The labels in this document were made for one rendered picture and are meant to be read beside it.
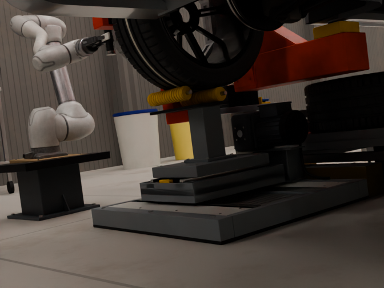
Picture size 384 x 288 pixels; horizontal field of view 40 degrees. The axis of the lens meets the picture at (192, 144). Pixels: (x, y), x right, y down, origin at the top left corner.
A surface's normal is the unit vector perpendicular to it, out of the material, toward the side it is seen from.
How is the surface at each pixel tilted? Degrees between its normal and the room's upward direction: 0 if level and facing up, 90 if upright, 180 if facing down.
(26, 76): 90
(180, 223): 90
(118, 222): 90
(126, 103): 90
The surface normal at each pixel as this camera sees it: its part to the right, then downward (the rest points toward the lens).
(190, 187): -0.77, 0.11
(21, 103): 0.69, -0.07
